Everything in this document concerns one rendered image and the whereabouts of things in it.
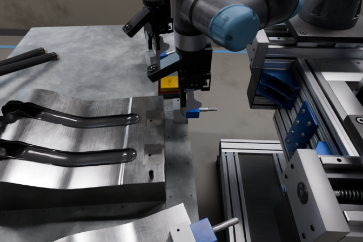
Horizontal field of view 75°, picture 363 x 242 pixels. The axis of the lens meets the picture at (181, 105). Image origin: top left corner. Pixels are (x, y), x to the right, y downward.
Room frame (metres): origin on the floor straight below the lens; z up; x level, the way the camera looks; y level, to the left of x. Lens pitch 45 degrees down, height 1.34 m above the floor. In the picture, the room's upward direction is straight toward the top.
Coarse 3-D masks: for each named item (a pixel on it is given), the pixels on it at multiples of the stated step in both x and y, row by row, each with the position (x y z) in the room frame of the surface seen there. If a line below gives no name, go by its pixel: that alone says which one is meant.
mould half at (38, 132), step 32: (32, 96) 0.44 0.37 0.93; (64, 96) 0.47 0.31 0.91; (160, 96) 0.49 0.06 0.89; (0, 128) 0.34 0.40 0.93; (32, 128) 0.34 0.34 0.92; (64, 128) 0.37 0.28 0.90; (96, 128) 0.38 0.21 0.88; (128, 128) 0.37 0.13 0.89; (160, 128) 0.37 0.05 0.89; (0, 160) 0.25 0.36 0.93; (0, 192) 0.21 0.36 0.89; (32, 192) 0.22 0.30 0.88; (64, 192) 0.22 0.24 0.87; (96, 192) 0.22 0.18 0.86; (128, 192) 0.23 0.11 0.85; (160, 192) 0.23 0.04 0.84
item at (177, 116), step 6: (174, 102) 0.50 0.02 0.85; (174, 108) 0.48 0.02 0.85; (198, 108) 0.49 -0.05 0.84; (204, 108) 0.50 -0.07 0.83; (210, 108) 0.50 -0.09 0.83; (216, 108) 0.50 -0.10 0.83; (174, 114) 0.47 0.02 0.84; (180, 114) 0.47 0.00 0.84; (186, 114) 0.47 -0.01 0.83; (192, 114) 0.48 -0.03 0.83; (198, 114) 0.48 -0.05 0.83; (174, 120) 0.47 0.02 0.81; (180, 120) 0.47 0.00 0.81
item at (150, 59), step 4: (148, 52) 0.77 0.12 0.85; (152, 52) 0.77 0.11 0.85; (164, 52) 0.79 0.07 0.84; (168, 52) 0.80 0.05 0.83; (172, 52) 0.81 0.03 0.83; (148, 56) 0.75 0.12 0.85; (152, 56) 0.74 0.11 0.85; (160, 56) 0.76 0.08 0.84; (164, 56) 0.77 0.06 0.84; (148, 60) 0.75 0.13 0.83; (152, 60) 0.74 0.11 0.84; (156, 60) 0.75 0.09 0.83; (148, 64) 0.76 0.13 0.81
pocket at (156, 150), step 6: (144, 144) 0.33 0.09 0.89; (150, 144) 0.33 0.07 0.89; (156, 144) 0.33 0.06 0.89; (162, 144) 0.32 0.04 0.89; (144, 150) 0.32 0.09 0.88; (150, 150) 0.33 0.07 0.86; (156, 150) 0.33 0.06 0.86; (162, 150) 0.32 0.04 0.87; (144, 156) 0.30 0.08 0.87; (150, 156) 0.31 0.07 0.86; (156, 156) 0.31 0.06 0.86; (162, 156) 0.30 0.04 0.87; (144, 162) 0.29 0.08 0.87; (150, 162) 0.29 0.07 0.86; (156, 162) 0.29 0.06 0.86
